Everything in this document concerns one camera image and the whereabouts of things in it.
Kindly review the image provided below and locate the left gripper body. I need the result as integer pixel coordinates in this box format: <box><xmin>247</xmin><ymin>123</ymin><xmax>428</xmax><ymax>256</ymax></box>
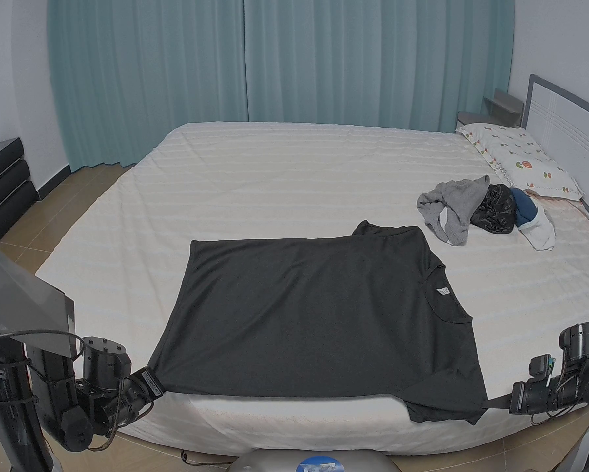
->
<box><xmin>117</xmin><ymin>367</ymin><xmax>167</xmax><ymax>422</ymax></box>

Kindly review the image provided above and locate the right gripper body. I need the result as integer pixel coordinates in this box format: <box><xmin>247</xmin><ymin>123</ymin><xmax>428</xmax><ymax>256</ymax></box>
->
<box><xmin>510</xmin><ymin>379</ymin><xmax>556</xmax><ymax>414</ymax></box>

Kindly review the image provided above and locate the black T-shirt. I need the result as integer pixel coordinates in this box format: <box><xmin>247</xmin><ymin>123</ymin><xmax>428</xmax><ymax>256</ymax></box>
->
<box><xmin>148</xmin><ymin>220</ymin><xmax>489</xmax><ymax>424</ymax></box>

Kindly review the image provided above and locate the bed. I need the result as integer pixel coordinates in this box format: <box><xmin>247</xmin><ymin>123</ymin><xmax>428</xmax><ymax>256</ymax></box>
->
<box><xmin>34</xmin><ymin>73</ymin><xmax>589</xmax><ymax>457</ymax></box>

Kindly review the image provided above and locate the white garment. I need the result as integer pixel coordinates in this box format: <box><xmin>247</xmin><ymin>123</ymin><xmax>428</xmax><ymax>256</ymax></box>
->
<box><xmin>518</xmin><ymin>209</ymin><xmax>556</xmax><ymax>251</ymax></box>

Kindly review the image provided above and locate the dark blue garment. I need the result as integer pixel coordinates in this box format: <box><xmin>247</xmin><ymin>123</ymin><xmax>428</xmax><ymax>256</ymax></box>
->
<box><xmin>510</xmin><ymin>188</ymin><xmax>541</xmax><ymax>228</ymax></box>

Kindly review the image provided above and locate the black patterned garment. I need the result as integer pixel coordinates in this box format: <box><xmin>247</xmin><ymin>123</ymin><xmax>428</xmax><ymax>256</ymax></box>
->
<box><xmin>470</xmin><ymin>184</ymin><xmax>519</xmax><ymax>236</ymax></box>

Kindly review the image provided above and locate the grey garment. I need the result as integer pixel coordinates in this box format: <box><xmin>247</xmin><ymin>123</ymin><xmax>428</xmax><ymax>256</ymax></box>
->
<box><xmin>417</xmin><ymin>175</ymin><xmax>492</xmax><ymax>246</ymax></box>

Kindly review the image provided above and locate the white printed pillow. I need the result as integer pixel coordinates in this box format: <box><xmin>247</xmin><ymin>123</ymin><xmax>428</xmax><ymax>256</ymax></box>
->
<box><xmin>456</xmin><ymin>122</ymin><xmax>585</xmax><ymax>201</ymax></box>

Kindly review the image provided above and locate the black chest of drawers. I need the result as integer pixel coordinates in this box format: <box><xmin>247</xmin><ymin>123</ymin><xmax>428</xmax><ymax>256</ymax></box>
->
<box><xmin>0</xmin><ymin>137</ymin><xmax>38</xmax><ymax>246</ymax></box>

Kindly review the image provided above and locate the grey bedside table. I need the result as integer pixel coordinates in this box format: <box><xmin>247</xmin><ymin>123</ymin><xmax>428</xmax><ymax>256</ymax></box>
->
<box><xmin>457</xmin><ymin>88</ymin><xmax>526</xmax><ymax>128</ymax></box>

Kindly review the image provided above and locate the blue-green curtain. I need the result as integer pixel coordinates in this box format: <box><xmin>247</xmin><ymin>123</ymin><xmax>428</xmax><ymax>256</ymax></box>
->
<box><xmin>46</xmin><ymin>0</ymin><xmax>250</xmax><ymax>172</ymax></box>
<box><xmin>243</xmin><ymin>0</ymin><xmax>516</xmax><ymax>132</ymax></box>

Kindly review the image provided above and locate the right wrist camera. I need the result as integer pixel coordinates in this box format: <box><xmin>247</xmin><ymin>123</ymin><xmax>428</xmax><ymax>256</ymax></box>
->
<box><xmin>529</xmin><ymin>354</ymin><xmax>557</xmax><ymax>380</ymax></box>

